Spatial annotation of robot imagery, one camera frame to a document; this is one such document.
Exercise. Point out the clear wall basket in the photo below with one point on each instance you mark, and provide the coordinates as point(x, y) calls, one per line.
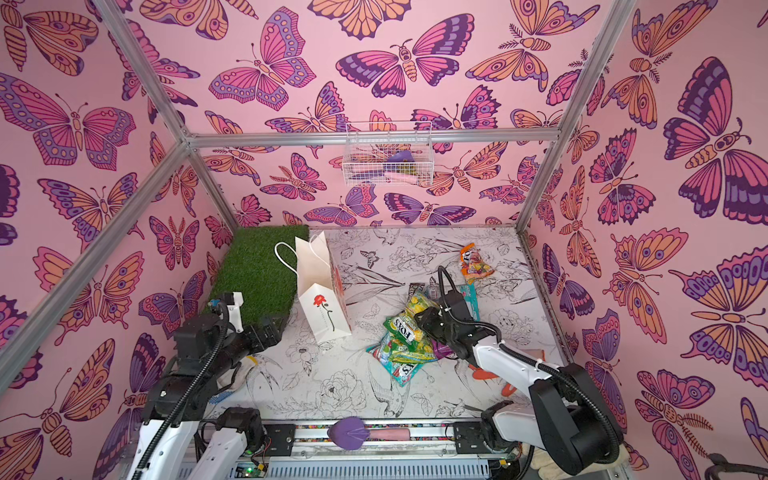
point(397, 153)

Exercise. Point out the purple pink silicone spatula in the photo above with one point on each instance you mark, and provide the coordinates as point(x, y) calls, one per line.
point(351, 433)

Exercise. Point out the white floral paper bag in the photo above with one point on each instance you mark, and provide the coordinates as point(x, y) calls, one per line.
point(319, 286)

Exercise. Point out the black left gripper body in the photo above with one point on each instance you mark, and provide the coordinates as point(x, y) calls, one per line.
point(254, 342)

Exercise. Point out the teal mint candy bag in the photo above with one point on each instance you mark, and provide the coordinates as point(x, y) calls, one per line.
point(470, 296)

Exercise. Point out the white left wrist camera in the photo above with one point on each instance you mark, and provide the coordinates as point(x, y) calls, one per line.
point(233, 302)

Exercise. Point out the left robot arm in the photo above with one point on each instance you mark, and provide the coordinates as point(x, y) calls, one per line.
point(207, 348)

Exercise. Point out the beige leather glove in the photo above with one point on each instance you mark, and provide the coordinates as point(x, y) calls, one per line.
point(550, 465)

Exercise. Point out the purple blackcurrant candy bag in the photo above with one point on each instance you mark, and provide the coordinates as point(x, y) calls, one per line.
point(442, 351)

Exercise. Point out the teal red candy bag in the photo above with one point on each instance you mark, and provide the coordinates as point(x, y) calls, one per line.
point(401, 372)

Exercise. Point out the brown chocolate candy packet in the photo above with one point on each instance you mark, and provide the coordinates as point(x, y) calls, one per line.
point(415, 288)

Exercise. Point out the green artificial grass mat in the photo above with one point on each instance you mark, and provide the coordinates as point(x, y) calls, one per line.
point(259, 264)

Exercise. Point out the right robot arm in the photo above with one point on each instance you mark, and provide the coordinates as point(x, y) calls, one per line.
point(567, 418)

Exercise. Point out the orange lemon candy bag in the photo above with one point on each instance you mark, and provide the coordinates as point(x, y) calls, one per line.
point(473, 267)

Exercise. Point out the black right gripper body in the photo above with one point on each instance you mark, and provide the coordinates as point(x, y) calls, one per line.
point(434, 318)

